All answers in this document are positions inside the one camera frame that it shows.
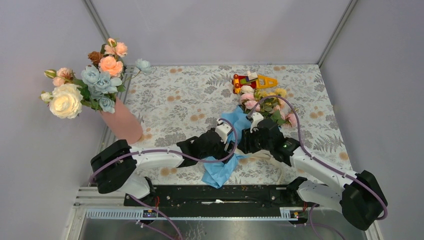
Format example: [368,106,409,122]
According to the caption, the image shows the flowers in vase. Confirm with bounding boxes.
[39,38,131,119]

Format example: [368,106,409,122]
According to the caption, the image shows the colourful toy block car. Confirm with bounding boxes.
[231,71,278,94]

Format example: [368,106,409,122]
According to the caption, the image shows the cream ribbon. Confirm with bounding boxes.
[232,150,285,185]

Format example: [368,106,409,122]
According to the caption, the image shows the pink ceramic vase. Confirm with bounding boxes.
[100,98,143,145]

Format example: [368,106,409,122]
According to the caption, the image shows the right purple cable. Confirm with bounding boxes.
[246,95,389,221]

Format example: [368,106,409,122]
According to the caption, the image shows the purple cable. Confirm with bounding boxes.
[246,95,389,221]
[88,117,239,240]

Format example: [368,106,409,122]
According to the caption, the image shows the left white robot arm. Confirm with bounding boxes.
[89,118,237,206]

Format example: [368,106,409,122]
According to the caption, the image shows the blue paper bouquet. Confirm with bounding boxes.
[201,85,298,190]

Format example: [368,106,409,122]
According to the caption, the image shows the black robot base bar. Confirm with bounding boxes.
[141,184,313,211]

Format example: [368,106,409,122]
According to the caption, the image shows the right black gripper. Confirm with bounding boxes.
[236,125,273,155]

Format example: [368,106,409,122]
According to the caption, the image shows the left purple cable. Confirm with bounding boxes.
[88,117,239,240]

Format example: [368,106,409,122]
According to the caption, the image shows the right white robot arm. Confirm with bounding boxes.
[237,112,388,231]

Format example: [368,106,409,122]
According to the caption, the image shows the white slotted cable duct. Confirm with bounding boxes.
[85,204,308,222]

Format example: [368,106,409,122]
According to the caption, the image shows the floral patterned table mat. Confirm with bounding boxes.
[124,64,352,170]

